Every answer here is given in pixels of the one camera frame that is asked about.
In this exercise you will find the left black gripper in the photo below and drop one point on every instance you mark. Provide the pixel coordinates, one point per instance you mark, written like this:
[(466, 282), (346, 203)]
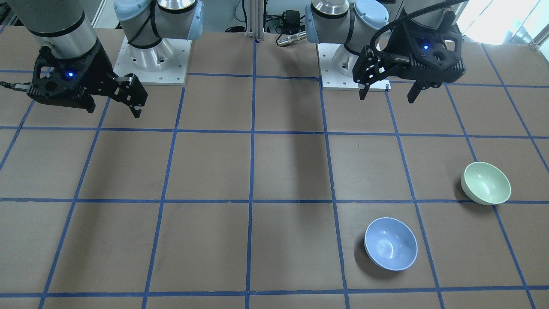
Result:
[(396, 46)]

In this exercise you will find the silver metal cylinder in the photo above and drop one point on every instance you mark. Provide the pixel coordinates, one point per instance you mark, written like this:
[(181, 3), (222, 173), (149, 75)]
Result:
[(291, 39)]

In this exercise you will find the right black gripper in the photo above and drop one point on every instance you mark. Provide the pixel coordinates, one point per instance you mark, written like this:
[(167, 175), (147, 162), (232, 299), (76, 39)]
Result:
[(97, 64)]

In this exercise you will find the black power adapter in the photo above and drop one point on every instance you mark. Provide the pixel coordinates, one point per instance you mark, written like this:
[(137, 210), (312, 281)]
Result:
[(290, 18)]

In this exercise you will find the aluminium frame post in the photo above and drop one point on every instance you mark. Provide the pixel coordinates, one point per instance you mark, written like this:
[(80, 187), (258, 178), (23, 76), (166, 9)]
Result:
[(255, 18)]

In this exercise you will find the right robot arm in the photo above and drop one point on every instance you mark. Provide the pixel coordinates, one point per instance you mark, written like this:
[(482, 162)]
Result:
[(64, 26)]

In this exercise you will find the green bowl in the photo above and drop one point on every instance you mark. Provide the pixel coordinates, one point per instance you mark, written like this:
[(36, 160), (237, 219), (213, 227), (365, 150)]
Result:
[(485, 184)]

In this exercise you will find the blue bowl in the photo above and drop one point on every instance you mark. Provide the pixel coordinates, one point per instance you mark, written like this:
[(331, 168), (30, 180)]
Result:
[(390, 244)]

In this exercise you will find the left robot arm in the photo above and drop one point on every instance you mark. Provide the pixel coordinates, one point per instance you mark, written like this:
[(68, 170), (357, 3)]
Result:
[(366, 22)]

